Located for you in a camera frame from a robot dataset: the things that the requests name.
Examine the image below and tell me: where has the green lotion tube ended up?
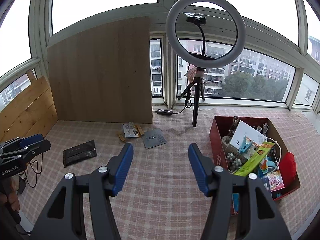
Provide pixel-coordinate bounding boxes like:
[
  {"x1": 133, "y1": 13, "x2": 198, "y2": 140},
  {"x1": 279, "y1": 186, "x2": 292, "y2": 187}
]
[{"x1": 234, "y1": 142, "x2": 275, "y2": 177}]

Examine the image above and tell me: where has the black foil package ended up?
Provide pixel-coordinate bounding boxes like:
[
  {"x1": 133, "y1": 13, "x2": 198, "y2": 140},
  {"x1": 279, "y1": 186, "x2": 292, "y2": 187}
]
[{"x1": 63, "y1": 140, "x2": 97, "y2": 168}]

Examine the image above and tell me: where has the red white snack packet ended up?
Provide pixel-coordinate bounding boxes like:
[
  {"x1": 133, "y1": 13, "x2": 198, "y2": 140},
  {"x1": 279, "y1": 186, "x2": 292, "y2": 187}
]
[{"x1": 266, "y1": 170, "x2": 285, "y2": 192}]

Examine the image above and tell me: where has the person's left hand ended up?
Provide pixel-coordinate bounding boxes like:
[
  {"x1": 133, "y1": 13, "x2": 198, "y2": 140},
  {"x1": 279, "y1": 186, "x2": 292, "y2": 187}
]
[{"x1": 0, "y1": 175, "x2": 20, "y2": 212}]

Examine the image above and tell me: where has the red cardboard box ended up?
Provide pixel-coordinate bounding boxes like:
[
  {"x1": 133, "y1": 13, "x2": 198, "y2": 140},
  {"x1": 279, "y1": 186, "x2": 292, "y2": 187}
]
[{"x1": 209, "y1": 115, "x2": 300, "y2": 201}]

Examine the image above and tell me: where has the wooden clothespin front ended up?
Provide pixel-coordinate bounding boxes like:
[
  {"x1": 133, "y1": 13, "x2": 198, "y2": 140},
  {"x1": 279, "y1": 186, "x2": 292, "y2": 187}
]
[{"x1": 116, "y1": 131, "x2": 126, "y2": 143}]

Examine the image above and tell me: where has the light wooden plank panel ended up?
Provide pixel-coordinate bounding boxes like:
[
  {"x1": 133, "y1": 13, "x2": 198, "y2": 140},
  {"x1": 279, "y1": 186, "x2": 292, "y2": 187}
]
[{"x1": 1, "y1": 77, "x2": 58, "y2": 142}]

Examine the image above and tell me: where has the white printed sachet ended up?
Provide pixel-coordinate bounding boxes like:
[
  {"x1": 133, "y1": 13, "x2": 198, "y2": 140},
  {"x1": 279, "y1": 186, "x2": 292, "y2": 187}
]
[{"x1": 122, "y1": 122, "x2": 140, "y2": 138}]

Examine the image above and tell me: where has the wooden clothespin near sachet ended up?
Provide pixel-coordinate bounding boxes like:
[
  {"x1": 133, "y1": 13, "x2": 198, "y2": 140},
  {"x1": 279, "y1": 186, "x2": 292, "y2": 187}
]
[{"x1": 136, "y1": 124, "x2": 144, "y2": 135}]

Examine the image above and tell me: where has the grey foil pouch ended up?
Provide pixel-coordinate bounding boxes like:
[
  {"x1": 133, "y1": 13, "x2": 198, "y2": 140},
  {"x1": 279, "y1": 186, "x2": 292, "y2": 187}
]
[{"x1": 142, "y1": 128, "x2": 167, "y2": 149}]

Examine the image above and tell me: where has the blue plastic clip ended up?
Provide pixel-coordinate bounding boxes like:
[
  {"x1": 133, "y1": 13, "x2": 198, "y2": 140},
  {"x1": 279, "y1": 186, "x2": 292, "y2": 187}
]
[{"x1": 238, "y1": 136, "x2": 253, "y2": 154}]

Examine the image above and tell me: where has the pink plaid tablecloth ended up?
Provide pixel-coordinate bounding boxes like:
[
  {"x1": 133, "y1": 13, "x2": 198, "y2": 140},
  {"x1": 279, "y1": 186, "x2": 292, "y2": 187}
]
[{"x1": 19, "y1": 108, "x2": 319, "y2": 239}]

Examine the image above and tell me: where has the white product box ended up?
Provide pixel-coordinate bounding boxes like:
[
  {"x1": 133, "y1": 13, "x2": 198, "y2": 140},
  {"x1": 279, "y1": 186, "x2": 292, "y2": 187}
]
[{"x1": 229, "y1": 121, "x2": 267, "y2": 151}]

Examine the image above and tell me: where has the black tripod stand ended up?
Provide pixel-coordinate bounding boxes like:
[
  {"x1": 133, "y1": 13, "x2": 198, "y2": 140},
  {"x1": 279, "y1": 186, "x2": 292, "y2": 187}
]
[{"x1": 178, "y1": 67, "x2": 205, "y2": 127}]

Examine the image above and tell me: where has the red cloth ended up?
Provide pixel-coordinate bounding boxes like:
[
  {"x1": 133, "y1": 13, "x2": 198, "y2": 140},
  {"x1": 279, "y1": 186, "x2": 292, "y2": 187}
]
[{"x1": 279, "y1": 152, "x2": 297, "y2": 187}]

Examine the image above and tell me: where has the large wooden board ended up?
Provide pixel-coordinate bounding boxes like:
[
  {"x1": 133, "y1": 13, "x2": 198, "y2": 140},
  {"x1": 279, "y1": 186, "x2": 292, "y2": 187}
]
[{"x1": 47, "y1": 17, "x2": 152, "y2": 124}]

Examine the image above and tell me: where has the black cable on floor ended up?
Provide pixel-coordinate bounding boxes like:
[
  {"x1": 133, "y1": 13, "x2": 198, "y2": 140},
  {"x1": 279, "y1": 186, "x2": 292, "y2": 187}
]
[{"x1": 23, "y1": 153, "x2": 43, "y2": 189}]

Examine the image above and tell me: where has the black light power cable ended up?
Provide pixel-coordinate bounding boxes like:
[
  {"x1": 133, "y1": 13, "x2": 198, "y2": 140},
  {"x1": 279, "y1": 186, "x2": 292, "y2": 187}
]
[{"x1": 172, "y1": 63, "x2": 198, "y2": 114}]

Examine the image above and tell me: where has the black inline cable remote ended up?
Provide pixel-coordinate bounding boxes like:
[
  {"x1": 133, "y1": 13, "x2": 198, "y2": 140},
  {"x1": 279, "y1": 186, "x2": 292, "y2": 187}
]
[{"x1": 156, "y1": 109, "x2": 173, "y2": 116}]

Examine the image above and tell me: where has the white charging cable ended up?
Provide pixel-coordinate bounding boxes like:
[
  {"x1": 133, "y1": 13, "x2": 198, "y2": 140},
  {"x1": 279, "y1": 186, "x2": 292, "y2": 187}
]
[{"x1": 254, "y1": 122, "x2": 283, "y2": 170}]

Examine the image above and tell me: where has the white ring light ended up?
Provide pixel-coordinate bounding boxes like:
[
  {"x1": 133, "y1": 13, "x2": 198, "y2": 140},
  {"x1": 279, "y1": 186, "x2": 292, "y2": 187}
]
[{"x1": 165, "y1": 0, "x2": 247, "y2": 69}]

